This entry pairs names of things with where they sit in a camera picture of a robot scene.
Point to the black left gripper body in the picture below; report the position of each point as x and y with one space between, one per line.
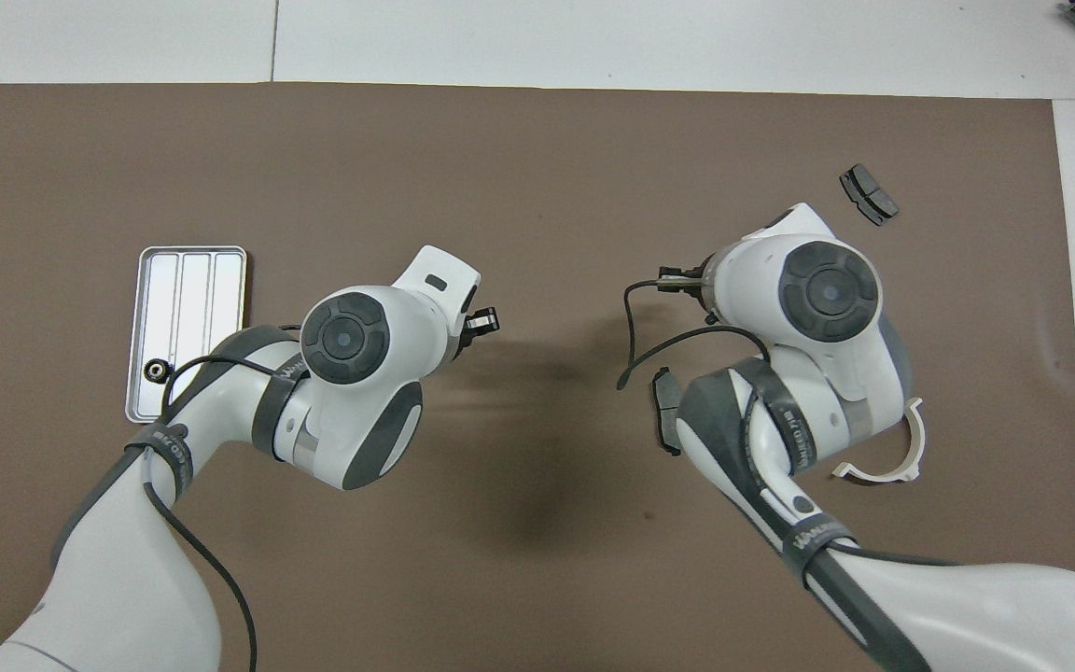
461 341

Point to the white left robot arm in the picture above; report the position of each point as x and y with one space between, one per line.
127 579

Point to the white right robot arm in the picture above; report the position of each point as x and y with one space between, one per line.
967 616

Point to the silver metal tray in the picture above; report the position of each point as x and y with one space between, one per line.
185 299

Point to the brown table mat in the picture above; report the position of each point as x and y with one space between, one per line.
537 187

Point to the long grey brake pad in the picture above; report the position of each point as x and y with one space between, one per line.
663 401

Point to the short grooved grey brake pad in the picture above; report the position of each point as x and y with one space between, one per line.
869 194

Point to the white curved plastic bracket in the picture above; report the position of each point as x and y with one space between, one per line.
917 439

